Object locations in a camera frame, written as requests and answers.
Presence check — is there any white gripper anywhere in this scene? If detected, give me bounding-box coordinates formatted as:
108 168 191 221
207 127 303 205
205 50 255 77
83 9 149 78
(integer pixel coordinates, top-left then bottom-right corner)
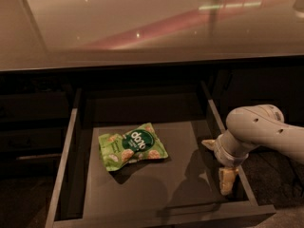
201 136 249 196

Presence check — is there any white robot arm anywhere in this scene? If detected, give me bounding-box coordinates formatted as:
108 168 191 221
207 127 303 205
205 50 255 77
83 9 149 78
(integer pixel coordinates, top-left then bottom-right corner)
200 0 304 195

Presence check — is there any dark cabinet door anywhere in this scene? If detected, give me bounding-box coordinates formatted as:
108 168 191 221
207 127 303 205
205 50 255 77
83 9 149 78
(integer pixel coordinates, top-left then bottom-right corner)
212 66 304 125

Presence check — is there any green floral packet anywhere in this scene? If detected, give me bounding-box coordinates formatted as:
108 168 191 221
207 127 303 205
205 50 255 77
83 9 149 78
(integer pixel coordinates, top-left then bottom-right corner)
98 123 168 172

